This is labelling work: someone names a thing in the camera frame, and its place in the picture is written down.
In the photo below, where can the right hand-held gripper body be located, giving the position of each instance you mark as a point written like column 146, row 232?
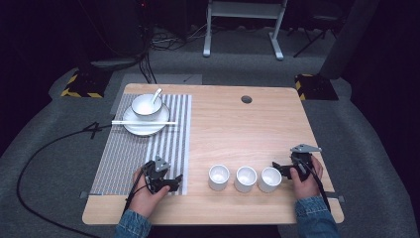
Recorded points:
column 302, row 162

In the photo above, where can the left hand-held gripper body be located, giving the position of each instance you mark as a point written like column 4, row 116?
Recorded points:
column 154, row 173

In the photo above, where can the white cup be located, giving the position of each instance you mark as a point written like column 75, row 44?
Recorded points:
column 218, row 177
column 245, row 178
column 269, row 179

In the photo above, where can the person's right hand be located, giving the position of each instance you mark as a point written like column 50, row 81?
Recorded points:
column 307, row 188

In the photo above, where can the person's left hand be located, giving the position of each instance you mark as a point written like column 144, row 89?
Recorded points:
column 145, row 200

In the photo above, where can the grey striped placemat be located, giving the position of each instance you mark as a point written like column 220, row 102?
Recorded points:
column 125, row 158

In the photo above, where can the white plate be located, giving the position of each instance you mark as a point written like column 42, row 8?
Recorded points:
column 145, row 129

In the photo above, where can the white chopstick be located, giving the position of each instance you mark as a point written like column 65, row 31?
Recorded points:
column 138, row 122

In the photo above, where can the white bowl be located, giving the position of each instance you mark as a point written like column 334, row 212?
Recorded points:
column 145, row 107

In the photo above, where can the black yellow striped base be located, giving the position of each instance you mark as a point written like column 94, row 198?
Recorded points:
column 86, row 84
column 315, row 87

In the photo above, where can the white spoon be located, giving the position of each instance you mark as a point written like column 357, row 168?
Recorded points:
column 156, row 95

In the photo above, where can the grey round stand base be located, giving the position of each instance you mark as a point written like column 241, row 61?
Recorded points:
column 115, row 63

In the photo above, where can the black tripod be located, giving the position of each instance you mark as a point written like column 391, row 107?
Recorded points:
column 313, row 33

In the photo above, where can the grey table bracket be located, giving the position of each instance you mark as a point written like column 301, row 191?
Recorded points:
column 337, row 198
column 86, row 194

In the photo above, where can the white metal desk frame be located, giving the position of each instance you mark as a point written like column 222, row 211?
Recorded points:
column 244, row 10

